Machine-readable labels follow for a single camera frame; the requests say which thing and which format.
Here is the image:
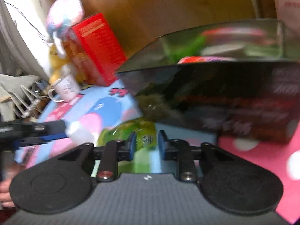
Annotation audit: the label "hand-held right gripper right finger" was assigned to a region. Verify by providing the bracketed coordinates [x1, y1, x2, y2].
[158, 130, 237, 183]

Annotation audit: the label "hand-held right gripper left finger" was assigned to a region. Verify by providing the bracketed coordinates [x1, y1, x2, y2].
[57, 131, 138, 183]

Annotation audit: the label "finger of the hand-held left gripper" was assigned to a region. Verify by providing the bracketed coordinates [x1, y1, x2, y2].
[16, 119, 68, 139]
[13, 133, 68, 149]

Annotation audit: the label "green cracker packet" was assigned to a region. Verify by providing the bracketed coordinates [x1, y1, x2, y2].
[97, 119, 163, 174]

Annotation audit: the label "black printed cardboard box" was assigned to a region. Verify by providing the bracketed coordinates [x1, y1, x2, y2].
[116, 18, 300, 144]

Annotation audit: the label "person's left hand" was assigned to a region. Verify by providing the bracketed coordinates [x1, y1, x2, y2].
[0, 183, 16, 209]

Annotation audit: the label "white enamel mug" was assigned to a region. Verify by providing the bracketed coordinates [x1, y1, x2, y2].
[48, 73, 80, 103]

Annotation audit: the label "yellow plush duck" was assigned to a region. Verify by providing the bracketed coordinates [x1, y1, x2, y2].
[48, 45, 71, 85]

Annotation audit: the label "printed pig blanket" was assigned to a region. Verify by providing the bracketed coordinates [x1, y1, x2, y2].
[13, 78, 300, 224]

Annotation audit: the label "red gift box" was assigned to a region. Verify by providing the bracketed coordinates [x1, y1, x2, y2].
[62, 13, 127, 87]

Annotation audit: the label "pink and blue plush toy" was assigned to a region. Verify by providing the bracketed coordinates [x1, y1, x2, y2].
[45, 0, 85, 55]

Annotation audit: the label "wooden board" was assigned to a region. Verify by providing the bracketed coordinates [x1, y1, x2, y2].
[42, 0, 277, 59]

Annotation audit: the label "large pink snack bag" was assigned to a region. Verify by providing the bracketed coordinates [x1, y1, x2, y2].
[270, 0, 300, 29]

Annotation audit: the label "white wire hangers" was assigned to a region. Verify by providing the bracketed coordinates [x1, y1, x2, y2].
[11, 84, 45, 118]

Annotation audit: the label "thin black wall cable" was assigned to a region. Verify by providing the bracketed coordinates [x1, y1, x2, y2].
[4, 2, 50, 43]

